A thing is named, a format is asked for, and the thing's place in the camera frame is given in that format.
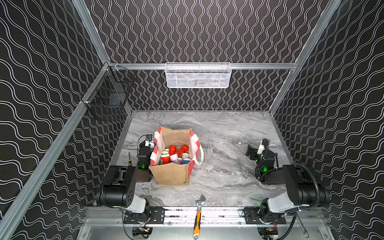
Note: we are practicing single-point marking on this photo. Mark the yellow black handled file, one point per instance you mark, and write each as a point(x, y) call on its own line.
point(129, 158)

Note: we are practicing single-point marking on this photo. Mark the jute and red tote bag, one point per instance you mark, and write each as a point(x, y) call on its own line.
point(171, 173)

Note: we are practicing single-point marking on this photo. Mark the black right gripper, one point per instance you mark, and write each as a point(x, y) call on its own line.
point(258, 153)

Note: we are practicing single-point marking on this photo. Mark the red flashlight back row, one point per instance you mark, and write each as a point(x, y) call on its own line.
point(182, 150)

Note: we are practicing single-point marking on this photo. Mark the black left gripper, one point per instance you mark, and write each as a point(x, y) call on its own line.
point(144, 144)

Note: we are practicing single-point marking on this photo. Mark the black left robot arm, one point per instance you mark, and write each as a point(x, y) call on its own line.
point(118, 187)

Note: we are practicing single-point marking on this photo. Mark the silver combination wrench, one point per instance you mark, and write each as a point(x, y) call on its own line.
point(305, 232)

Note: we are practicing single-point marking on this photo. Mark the orange handled adjustable wrench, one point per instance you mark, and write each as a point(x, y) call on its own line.
point(197, 228)

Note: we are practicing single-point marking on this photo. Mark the white wire mesh basket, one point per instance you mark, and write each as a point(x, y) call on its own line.
point(194, 75)

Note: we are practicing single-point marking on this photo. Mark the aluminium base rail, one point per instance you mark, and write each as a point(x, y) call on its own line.
point(182, 217)

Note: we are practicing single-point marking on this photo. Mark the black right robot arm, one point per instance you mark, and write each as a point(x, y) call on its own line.
point(304, 190)

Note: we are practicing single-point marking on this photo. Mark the black wire mesh basket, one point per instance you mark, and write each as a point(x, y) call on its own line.
point(108, 99)

